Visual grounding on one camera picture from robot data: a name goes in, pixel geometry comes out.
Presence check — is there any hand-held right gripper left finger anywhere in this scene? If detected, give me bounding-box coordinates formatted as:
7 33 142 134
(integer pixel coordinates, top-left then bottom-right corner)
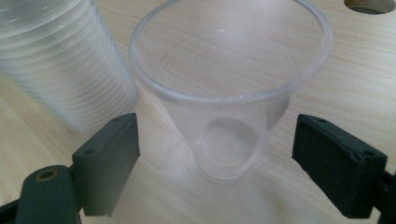
71 112 141 218

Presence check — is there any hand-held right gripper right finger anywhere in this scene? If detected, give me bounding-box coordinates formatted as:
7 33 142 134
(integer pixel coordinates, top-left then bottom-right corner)
291 113 389 219

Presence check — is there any stack of clear cups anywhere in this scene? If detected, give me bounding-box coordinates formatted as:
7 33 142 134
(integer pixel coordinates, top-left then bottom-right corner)
0 0 139 133

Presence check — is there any clear plastic drinking cup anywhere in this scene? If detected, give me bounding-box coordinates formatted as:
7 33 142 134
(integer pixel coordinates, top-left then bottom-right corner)
128 0 333 182

